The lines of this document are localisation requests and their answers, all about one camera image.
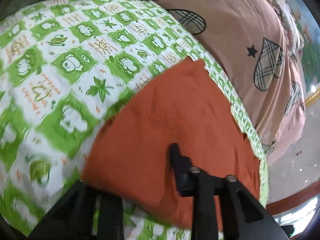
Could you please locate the pink heart print duvet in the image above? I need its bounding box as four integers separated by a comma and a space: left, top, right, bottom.
153, 0, 306, 165

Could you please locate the orange knit sweater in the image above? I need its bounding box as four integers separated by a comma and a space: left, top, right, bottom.
81, 58, 260, 228

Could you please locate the green white patterned blanket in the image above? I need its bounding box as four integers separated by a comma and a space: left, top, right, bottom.
1, 0, 268, 236

